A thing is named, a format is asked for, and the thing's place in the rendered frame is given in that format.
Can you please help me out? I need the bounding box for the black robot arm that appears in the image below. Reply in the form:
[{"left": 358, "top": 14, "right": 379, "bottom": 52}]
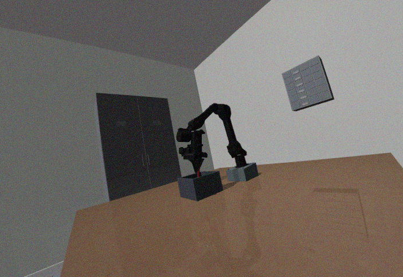
[{"left": 176, "top": 103, "right": 248, "bottom": 168}]

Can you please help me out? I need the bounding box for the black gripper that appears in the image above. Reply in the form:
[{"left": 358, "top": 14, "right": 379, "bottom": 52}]
[{"left": 183, "top": 142, "right": 208, "bottom": 173}]

